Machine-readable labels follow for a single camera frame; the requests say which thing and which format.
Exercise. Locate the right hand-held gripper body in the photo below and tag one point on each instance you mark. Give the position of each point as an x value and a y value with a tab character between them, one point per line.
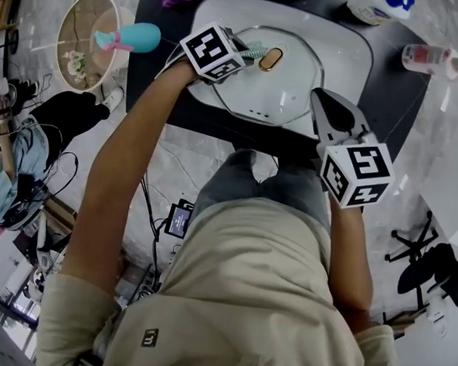
361	175

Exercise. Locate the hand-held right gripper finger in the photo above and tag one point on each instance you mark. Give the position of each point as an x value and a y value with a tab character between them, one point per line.
358	118
320	118

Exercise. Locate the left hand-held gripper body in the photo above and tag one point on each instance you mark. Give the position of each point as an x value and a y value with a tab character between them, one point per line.
212	51

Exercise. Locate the green scrubbing brush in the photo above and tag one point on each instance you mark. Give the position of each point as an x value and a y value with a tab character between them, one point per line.
255	51

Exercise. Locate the glass pot lid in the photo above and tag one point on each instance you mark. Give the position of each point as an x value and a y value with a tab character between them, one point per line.
281	81

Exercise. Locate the person's right forearm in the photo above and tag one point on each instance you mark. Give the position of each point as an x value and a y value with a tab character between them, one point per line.
349	263

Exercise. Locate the person's left forearm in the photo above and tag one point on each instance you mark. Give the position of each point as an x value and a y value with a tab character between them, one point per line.
113	171

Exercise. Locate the black sink cabinet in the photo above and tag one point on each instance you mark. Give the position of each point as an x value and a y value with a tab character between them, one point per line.
393	95

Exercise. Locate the white sink basin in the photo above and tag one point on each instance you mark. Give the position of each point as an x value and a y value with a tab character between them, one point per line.
345	46

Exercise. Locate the teal spray bottle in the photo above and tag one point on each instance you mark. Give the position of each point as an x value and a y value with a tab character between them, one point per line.
139	37

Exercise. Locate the person's grey trousers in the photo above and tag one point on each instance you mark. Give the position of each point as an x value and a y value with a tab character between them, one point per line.
252	180

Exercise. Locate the pink lotion bottle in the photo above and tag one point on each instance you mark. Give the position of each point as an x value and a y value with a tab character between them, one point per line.
430	59

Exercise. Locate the white pump bottle blue cap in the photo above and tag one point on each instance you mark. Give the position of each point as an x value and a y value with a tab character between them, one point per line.
373	11

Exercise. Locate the black office chair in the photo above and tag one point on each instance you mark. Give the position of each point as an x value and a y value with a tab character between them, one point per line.
425	267

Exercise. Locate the round beige basket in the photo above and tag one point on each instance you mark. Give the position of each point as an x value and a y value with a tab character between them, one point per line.
78	26

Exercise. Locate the small black screen device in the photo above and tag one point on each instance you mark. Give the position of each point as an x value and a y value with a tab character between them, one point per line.
179	219

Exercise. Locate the person's beige shirt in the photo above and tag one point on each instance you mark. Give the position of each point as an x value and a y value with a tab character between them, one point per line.
237	306

